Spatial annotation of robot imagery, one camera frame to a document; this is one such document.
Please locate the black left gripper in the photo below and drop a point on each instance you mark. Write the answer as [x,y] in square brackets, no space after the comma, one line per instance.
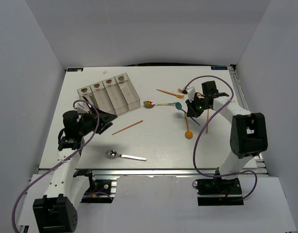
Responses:
[107,117]

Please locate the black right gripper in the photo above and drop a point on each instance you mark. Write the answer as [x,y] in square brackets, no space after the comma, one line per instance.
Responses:
[191,111]

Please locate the teal plastic spoon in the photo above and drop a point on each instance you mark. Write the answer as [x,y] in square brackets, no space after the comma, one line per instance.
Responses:
[179,107]

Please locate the orange plastic knife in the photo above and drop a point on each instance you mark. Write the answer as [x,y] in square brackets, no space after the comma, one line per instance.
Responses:
[95,102]

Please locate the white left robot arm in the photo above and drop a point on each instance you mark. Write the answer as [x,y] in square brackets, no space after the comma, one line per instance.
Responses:
[56,211]

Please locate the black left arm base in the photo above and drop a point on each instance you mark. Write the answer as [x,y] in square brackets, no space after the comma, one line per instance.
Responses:
[99,190]

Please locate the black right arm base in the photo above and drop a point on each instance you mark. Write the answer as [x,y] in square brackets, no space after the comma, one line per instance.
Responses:
[218,192]

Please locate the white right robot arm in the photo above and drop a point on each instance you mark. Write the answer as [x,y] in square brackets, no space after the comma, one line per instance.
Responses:
[248,136]

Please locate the orange plastic chopstick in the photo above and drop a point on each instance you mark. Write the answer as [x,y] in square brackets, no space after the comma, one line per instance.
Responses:
[208,116]
[134,124]

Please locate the orange plastic spoon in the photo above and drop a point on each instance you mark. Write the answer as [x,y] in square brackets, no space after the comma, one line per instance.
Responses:
[188,133]

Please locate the clear four-compartment organizer tray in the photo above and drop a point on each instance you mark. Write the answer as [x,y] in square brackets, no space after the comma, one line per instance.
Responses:
[115,95]

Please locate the silver metal spoon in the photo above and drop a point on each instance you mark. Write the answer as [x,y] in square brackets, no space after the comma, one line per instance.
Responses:
[112,154]

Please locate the iridescent ornate metal spoon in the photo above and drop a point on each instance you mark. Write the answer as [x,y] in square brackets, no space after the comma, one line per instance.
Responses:
[150,104]

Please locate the blue label sticker right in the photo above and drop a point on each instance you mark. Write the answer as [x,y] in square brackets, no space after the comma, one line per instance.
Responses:
[219,68]

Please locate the blue label sticker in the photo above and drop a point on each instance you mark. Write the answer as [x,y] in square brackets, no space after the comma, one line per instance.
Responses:
[219,68]
[75,69]

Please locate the blue label sticker left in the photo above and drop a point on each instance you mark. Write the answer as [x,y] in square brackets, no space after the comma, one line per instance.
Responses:
[75,69]

